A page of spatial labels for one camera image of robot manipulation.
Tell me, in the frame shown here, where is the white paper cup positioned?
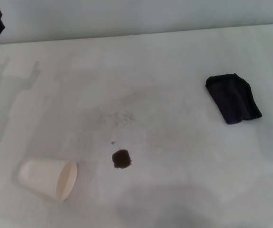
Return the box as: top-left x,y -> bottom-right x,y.
17,158 -> 78,203

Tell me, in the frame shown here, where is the dark purple rag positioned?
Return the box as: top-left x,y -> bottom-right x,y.
205,73 -> 263,125

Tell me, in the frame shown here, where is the dark brown liquid stain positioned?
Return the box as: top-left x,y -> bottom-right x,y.
111,149 -> 134,170

